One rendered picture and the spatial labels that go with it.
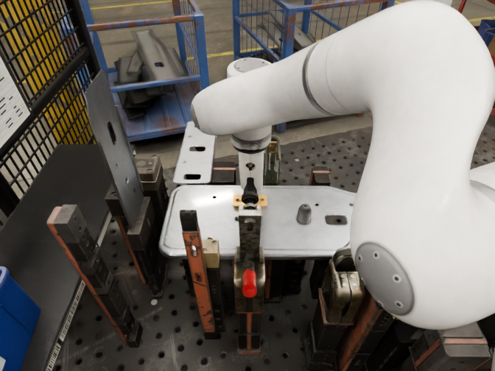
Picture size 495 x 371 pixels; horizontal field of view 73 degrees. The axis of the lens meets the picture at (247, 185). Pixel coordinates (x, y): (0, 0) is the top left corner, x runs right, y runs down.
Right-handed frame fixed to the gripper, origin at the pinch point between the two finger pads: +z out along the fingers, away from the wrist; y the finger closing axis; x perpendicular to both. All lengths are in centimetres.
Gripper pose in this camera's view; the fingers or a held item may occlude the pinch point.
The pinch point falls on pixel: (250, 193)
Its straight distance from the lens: 80.4
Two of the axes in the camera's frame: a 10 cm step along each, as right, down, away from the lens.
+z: 0.0, 7.2, 7.0
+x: -10.0, -0.1, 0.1
